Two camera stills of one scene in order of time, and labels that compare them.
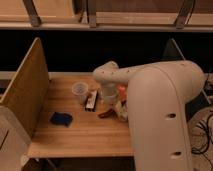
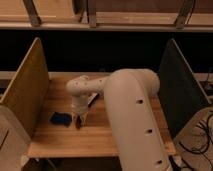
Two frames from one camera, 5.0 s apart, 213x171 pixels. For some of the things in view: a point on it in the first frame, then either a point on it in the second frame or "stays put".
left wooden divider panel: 26,93 stays put
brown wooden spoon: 107,113 to 78,122
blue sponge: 61,118 stays put
